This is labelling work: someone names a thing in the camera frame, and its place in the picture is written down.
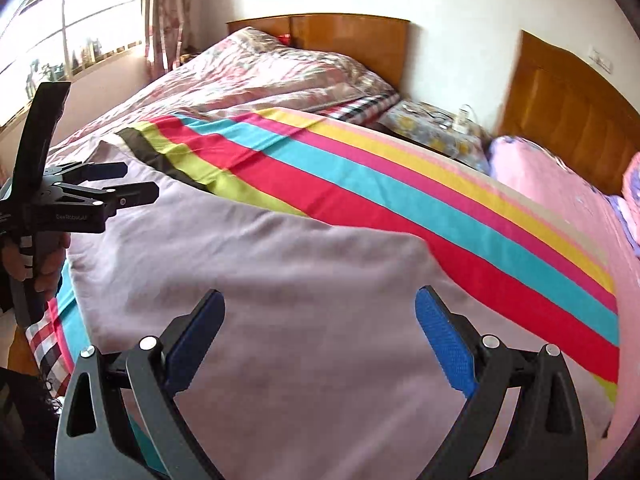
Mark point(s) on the person's left hand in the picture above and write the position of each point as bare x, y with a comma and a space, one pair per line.
52, 272

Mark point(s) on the ribbed wooden headboard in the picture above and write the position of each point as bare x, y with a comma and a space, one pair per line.
560, 110

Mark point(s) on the striped colourful blanket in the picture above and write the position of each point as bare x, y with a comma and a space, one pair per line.
350, 175

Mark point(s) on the white charger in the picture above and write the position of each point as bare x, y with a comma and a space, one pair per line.
464, 120

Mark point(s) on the plaid bed sheet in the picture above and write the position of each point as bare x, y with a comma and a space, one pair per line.
370, 105

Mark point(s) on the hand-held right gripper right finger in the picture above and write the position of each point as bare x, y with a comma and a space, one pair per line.
442, 340

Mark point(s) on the nightstand with floral cover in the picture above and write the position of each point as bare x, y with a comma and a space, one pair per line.
430, 132

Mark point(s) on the mauve pants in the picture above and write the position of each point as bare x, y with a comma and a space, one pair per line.
300, 270

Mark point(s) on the rolled pink quilt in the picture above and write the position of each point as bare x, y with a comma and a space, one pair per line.
632, 200

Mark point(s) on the barred window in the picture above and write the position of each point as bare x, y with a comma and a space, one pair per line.
75, 10

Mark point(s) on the pink floral quilt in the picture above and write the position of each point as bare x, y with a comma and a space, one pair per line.
250, 75

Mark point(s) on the pink bed sheet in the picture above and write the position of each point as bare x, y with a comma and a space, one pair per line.
565, 200

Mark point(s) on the pink patterned curtain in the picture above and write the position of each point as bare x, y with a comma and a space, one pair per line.
167, 20

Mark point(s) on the person's dark clothing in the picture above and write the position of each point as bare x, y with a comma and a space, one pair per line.
25, 425

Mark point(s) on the plain wooden headboard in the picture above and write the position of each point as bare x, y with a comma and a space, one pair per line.
340, 40

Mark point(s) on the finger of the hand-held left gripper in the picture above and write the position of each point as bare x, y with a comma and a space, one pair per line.
135, 195
105, 170

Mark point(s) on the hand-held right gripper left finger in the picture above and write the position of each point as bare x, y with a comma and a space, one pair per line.
195, 345

